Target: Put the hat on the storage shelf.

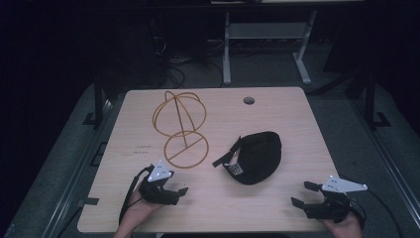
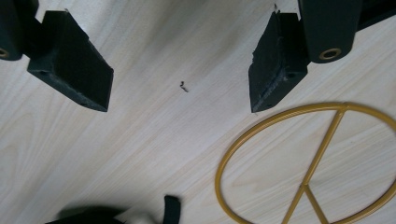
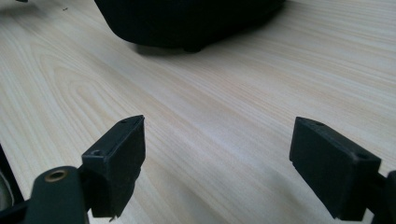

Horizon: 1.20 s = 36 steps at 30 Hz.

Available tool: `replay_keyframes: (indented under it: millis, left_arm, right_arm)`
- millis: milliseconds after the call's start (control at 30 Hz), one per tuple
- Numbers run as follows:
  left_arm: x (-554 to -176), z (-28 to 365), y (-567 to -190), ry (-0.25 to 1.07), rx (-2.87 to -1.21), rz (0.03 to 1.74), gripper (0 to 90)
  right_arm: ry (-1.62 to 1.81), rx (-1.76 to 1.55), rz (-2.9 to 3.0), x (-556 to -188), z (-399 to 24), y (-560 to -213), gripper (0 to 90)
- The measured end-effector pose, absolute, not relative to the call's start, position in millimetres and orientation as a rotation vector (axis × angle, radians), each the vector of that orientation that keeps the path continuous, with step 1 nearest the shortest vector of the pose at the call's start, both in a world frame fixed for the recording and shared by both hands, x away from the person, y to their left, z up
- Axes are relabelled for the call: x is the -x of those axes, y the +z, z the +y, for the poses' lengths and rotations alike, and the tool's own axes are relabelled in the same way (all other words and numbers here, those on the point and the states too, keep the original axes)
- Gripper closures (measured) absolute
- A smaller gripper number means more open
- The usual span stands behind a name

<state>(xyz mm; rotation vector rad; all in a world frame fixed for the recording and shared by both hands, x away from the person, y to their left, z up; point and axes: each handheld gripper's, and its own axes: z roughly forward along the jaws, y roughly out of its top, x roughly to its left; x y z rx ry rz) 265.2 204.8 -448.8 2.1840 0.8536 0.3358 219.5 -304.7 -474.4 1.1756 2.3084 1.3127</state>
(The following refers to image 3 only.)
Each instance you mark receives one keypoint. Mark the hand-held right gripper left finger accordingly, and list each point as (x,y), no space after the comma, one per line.
(115,161)

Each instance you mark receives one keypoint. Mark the large black rounded object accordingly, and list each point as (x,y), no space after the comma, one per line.
(186,21)

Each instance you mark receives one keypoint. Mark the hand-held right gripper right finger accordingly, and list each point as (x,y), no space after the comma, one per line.
(333,168)

